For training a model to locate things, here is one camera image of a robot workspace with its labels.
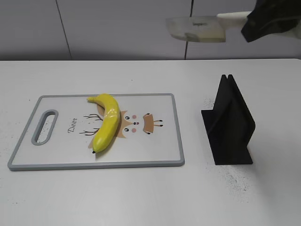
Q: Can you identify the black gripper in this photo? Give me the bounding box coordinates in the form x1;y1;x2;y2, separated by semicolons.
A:
241;0;301;42

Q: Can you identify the white handled cleaver knife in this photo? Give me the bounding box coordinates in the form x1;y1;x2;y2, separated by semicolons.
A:
166;11;251;43

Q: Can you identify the yellow plastic banana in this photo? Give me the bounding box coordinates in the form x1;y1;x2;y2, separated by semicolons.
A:
87;94;120;153

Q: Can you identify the black knife stand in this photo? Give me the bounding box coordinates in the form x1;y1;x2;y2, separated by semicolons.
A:
201;74;255;165

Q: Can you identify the white deer cutting board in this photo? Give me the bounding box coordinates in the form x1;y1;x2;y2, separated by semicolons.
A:
8;93;185;171

